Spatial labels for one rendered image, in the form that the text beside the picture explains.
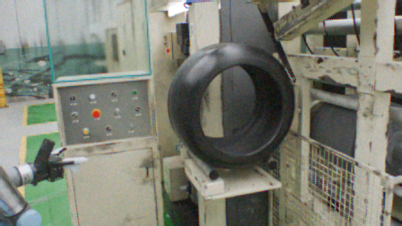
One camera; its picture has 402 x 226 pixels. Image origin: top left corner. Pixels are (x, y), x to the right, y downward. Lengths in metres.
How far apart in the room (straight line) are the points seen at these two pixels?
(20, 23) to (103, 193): 8.44
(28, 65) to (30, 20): 1.16
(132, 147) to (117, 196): 0.32
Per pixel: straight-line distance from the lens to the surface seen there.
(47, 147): 1.40
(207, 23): 1.83
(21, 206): 1.25
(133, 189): 2.25
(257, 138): 1.83
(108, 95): 2.13
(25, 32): 10.35
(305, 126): 2.08
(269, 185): 1.70
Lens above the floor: 1.50
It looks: 12 degrees down
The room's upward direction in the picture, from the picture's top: 3 degrees counter-clockwise
